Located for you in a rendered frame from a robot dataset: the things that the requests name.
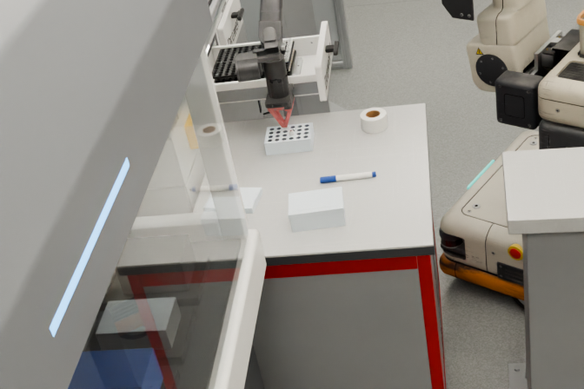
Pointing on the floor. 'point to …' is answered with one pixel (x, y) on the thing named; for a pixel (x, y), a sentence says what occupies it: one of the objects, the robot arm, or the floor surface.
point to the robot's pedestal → (549, 263)
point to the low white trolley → (347, 256)
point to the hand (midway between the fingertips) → (284, 123)
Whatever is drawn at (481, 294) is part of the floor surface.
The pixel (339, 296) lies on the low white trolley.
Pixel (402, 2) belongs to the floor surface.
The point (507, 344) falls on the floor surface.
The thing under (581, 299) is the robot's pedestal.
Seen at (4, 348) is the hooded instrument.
